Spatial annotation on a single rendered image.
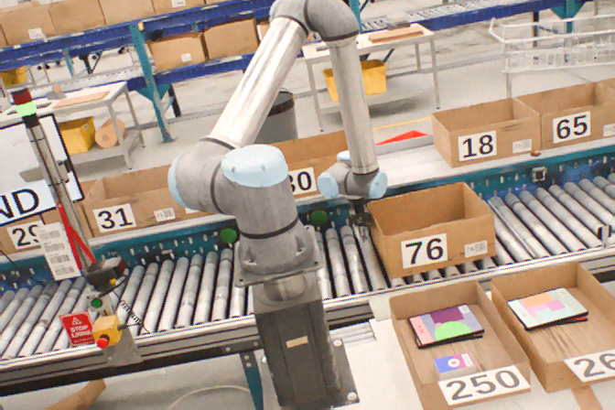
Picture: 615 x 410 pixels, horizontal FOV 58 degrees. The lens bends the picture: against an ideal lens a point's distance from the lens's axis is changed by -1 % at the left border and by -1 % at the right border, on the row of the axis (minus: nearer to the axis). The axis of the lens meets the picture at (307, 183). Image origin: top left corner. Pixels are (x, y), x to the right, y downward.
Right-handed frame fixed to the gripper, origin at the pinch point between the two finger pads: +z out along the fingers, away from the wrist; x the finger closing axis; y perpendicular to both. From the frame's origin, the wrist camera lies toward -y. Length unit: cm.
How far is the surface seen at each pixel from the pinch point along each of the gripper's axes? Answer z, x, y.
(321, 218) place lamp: -1.1, -14.2, -21.2
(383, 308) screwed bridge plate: 5.0, 0.0, 38.6
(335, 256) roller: 5.2, -11.8, 0.8
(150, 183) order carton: -18, -91, -58
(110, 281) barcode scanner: -22, -84, 35
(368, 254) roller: 5.3, 0.8, 3.9
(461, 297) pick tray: 1, 24, 46
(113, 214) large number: -18, -101, -29
